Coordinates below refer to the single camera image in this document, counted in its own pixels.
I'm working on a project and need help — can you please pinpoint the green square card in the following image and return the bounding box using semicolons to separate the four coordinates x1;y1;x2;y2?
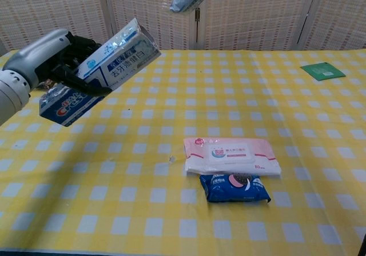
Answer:
299;62;347;82

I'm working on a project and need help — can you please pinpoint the blue cookie packet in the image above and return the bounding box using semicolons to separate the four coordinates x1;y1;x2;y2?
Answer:
199;173;272;204

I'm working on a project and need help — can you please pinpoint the pink white wet wipes pack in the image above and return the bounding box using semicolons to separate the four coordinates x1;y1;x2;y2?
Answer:
182;137;283;178

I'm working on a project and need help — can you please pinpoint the yellow white checkered tablecloth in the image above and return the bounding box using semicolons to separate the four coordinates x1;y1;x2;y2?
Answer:
0;49;366;256

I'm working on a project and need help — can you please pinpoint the boxed toothpaste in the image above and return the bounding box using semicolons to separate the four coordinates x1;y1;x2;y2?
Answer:
38;18;162;127

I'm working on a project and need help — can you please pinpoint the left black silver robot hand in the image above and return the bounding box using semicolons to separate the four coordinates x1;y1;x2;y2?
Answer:
2;29;113;97

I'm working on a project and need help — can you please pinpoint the beige woven screen panel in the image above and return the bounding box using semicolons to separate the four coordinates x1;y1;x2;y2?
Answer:
0;0;115;54
102;0;200;51
296;0;366;51
196;0;319;51

